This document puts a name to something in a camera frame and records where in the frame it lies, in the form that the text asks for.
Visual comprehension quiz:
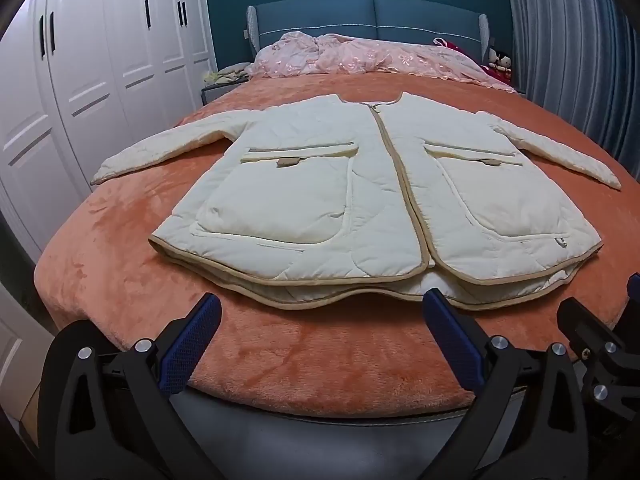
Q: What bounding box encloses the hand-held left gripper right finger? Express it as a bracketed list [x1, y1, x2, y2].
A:
[421, 287, 591, 480]

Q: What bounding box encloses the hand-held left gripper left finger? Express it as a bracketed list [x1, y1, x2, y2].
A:
[42, 292, 223, 480]

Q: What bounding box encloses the cream quilted jacket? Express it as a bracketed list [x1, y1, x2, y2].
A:
[90, 91, 622, 311]

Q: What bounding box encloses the orange plush blanket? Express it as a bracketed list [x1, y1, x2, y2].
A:
[34, 72, 640, 418]

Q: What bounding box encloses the upholstered bed footboard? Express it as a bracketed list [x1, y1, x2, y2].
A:
[170, 387, 481, 480]

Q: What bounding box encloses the dark nightstand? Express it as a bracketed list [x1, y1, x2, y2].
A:
[201, 82, 247, 107]

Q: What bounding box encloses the red cloth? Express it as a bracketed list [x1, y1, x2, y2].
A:
[434, 36, 516, 87]

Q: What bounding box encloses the grey pleated curtain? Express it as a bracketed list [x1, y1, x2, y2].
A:
[502, 0, 640, 181]

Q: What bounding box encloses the white wardrobe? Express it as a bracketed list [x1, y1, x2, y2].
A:
[0, 0, 218, 423]

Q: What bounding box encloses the pink embroidered quilt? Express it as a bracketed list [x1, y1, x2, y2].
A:
[243, 31, 517, 93]

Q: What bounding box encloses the blue upholstered headboard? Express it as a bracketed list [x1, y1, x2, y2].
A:
[246, 0, 490, 63]

